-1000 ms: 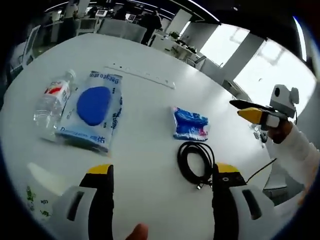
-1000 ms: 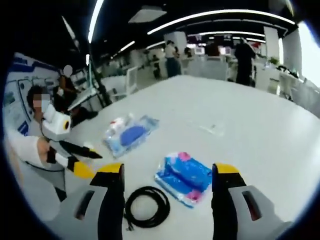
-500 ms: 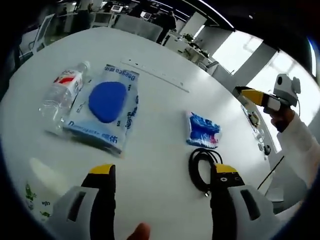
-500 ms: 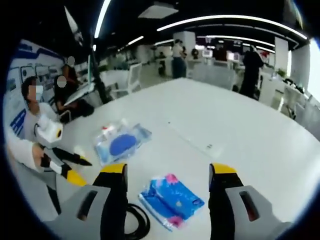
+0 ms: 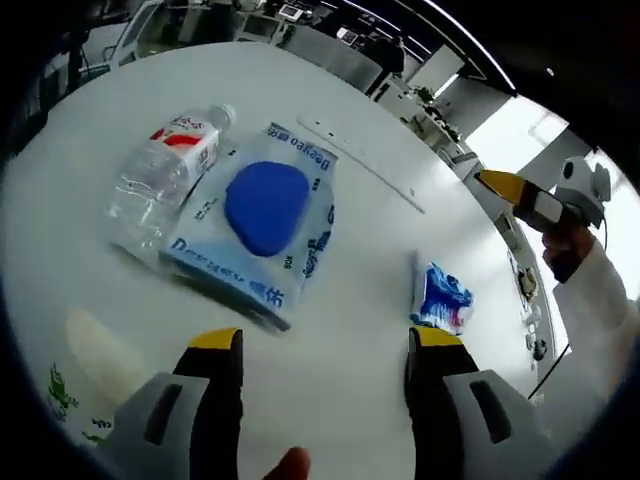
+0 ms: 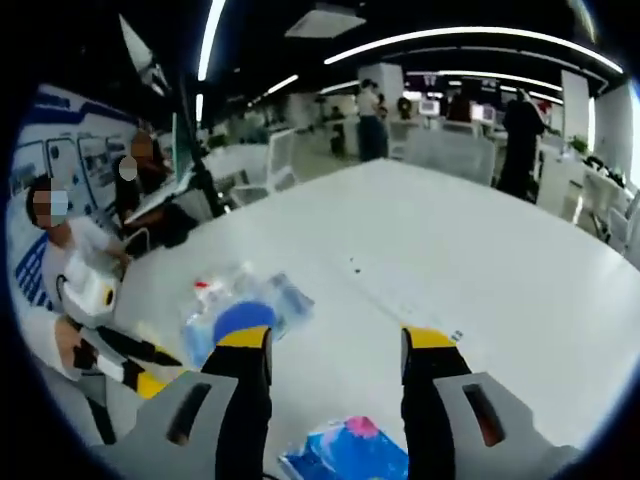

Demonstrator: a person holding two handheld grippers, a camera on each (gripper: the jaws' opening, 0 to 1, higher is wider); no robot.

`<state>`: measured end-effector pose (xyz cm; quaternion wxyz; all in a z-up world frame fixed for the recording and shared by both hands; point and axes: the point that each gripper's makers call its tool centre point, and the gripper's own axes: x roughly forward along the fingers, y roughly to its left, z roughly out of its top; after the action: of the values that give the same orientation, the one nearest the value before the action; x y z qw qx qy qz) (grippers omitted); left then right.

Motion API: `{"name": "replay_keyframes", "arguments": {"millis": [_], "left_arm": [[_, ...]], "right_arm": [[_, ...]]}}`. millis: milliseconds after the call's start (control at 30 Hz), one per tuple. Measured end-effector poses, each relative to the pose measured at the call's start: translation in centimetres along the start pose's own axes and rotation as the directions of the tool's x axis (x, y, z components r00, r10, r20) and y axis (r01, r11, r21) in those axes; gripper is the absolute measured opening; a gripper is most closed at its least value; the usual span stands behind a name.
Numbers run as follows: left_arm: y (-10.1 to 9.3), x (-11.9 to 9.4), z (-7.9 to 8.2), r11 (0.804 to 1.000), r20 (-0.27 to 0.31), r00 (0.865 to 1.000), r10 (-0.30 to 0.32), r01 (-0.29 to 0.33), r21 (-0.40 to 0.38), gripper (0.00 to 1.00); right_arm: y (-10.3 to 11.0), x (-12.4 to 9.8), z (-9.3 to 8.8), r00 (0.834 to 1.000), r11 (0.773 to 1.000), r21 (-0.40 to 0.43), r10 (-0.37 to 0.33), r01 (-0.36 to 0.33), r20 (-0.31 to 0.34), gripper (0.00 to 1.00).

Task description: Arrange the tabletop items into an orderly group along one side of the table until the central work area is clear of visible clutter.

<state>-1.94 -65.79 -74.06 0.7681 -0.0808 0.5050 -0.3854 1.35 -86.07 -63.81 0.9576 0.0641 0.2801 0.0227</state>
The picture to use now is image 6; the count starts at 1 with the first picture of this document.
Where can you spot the white office chair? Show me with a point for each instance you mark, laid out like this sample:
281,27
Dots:
282,160

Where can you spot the blue plastic packet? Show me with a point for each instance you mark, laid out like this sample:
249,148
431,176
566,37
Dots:
345,450

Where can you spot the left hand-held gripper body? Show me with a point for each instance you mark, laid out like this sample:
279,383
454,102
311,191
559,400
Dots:
87,292

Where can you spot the ceiling air vent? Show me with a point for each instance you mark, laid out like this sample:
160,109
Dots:
325,20

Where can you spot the black tripod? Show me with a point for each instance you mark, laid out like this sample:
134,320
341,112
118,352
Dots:
205,175

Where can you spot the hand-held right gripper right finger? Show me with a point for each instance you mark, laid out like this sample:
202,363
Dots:
430,410

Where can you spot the potted green plant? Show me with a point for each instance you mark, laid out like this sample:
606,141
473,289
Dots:
580,145

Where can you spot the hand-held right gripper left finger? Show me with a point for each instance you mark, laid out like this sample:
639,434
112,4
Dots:
235,410

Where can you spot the bagged blue mouse pad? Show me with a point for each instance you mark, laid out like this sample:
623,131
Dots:
245,312

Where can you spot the white table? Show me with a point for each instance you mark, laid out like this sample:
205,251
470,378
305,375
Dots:
450,240

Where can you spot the person's white shirt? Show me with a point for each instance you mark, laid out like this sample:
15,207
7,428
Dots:
75,240

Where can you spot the white desk partition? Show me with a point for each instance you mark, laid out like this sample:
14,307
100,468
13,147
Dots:
450,150

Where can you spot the curved ceiling light strip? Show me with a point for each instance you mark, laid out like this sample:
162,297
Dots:
470,30

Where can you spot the seated person in white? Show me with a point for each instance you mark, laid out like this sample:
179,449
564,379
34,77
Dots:
65,145

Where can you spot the clear plastic water bottle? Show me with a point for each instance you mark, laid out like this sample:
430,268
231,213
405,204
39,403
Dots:
220,290

